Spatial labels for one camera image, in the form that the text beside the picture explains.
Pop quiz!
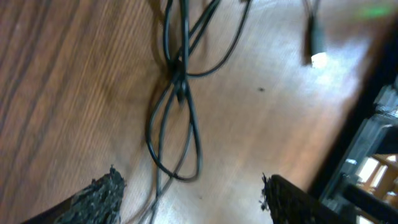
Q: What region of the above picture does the thin black usb cable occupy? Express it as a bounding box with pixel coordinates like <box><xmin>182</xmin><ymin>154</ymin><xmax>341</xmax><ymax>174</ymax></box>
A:
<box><xmin>136</xmin><ymin>0</ymin><xmax>252</xmax><ymax>224</ymax></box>

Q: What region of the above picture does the black cable white plug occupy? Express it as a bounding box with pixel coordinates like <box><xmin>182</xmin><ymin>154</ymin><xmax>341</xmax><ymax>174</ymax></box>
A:
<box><xmin>303</xmin><ymin>0</ymin><xmax>328</xmax><ymax>68</ymax></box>

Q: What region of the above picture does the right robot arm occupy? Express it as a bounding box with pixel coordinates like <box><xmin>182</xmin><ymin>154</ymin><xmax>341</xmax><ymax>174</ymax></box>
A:
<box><xmin>309</xmin><ymin>22</ymin><xmax>397</xmax><ymax>223</ymax></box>

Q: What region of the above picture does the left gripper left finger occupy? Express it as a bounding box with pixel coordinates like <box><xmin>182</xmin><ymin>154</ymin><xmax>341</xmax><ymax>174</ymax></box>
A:
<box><xmin>23</xmin><ymin>167</ymin><xmax>126</xmax><ymax>224</ymax></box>

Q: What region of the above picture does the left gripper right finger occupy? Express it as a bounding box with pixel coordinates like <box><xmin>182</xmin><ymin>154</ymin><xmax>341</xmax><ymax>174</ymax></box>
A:
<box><xmin>260</xmin><ymin>174</ymin><xmax>353</xmax><ymax>224</ymax></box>

